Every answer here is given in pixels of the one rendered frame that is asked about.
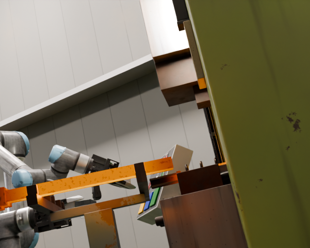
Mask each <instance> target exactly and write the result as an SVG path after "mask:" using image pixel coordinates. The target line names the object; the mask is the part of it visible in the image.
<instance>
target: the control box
mask: <svg viewBox="0 0 310 248"><path fill-rule="evenodd" d="M192 154H193V150H190V149H188V148H185V147H183V146H180V145H178V144H176V145H175V146H174V147H173V148H171V149H170V150H169V151H168V152H167V153H166V154H165V155H164V156H163V157H162V158H165V157H166V156H167V157H171V158H172V162H173V167H174V168H173V170H170V171H165V172H164V174H163V176H164V175H168V174H173V173H176V171H181V172H184V171H186V169H185V165H186V164H187V165H188V167H189V164H190V161H191V158H192ZM161 174H162V172H160V173H156V174H151V176H150V179H152V178H156V177H160V176H161ZM156 189H157V188H154V189H152V188H151V186H150V188H149V194H150V193H151V192H154V190H156ZM179 195H181V192H180V187H179V183H177V184H172V185H168V186H163V187H161V188H160V191H159V195H158V198H157V201H156V204H155V205H154V206H152V207H149V209H148V210H146V211H144V212H143V213H141V214H140V215H138V216H137V220H140V221H142V222H145V223H148V224H150V225H154V224H155V218H156V217H160V216H162V212H161V207H160V202H159V201H160V200H161V199H165V198H170V197H175V196H179Z"/></svg>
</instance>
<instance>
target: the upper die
mask: <svg viewBox="0 0 310 248"><path fill-rule="evenodd" d="M155 68H156V72H157V76H158V81H159V85H160V90H161V92H162V94H163V96H164V98H165V100H166V102H167V104H168V106H169V107H171V106H175V105H178V104H182V103H186V102H190V101H194V100H196V99H195V95H194V91H193V86H196V85H198V81H197V77H196V73H195V69H194V65H193V61H192V57H191V54H189V55H185V56H181V57H178V58H174V59H170V60H166V61H162V62H158V63H155Z"/></svg>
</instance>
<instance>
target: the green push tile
mask: <svg viewBox="0 0 310 248"><path fill-rule="evenodd" d="M159 191H160V187H159V188H157V189H156V190H154V193H153V196H152V199H151V203H150V207H152V206H154V205H155V204H156V201H157V198H158V195H159Z"/></svg>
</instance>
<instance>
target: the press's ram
mask: <svg viewBox="0 0 310 248"><path fill-rule="evenodd" d="M139 2H140V6H141V11H142V15H143V19H144V24H145V28H146V33H147V37H148V41H149V46H150V50H151V55H152V58H153V60H154V62H155V63H158V62H162V61H166V60H170V59H174V58H178V57H181V56H185V55H189V54H191V53H190V49H189V45H188V41H187V37H186V32H185V30H184V31H179V30H178V26H177V19H176V15H175V11H174V7H173V3H172V0H139Z"/></svg>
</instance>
